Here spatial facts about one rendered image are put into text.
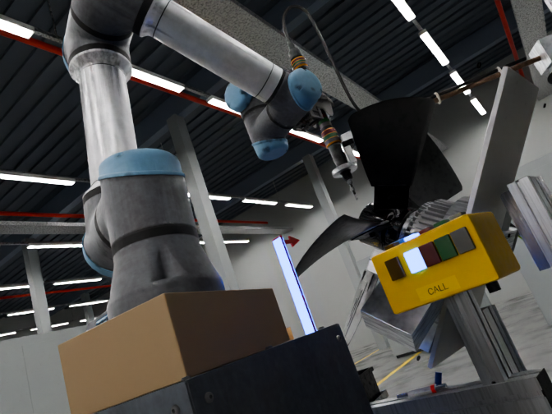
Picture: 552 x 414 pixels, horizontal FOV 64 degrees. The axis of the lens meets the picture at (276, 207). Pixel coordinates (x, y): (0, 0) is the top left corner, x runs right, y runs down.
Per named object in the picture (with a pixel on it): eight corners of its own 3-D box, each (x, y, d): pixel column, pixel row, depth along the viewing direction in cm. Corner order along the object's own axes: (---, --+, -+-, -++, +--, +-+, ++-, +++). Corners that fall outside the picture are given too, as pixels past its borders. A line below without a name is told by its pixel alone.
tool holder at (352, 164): (365, 168, 120) (351, 137, 123) (365, 159, 113) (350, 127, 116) (333, 181, 121) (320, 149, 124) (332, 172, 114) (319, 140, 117)
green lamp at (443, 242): (459, 255, 57) (448, 233, 58) (457, 255, 56) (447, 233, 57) (443, 260, 58) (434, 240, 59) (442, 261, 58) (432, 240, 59)
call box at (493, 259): (527, 278, 60) (491, 209, 63) (506, 290, 53) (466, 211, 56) (427, 311, 70) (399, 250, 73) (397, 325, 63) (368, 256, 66)
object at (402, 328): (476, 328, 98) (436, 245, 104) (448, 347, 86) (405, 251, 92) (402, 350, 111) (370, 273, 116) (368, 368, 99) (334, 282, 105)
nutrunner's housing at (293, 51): (356, 179, 118) (296, 43, 131) (356, 175, 115) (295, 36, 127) (342, 185, 119) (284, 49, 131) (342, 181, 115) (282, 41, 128)
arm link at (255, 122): (276, 137, 90) (258, 93, 94) (251, 164, 99) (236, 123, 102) (305, 135, 95) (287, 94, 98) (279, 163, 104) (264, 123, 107)
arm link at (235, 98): (229, 121, 100) (218, 89, 102) (263, 126, 108) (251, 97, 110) (250, 99, 95) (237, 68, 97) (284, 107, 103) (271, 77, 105)
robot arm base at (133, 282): (177, 291, 48) (158, 209, 51) (81, 332, 53) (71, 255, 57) (247, 292, 61) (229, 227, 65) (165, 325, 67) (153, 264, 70)
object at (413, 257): (427, 267, 60) (417, 247, 61) (425, 268, 59) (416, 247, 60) (413, 273, 61) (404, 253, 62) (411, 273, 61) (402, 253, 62)
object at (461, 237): (476, 247, 55) (466, 226, 56) (475, 248, 55) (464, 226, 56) (461, 254, 57) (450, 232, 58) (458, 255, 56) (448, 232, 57)
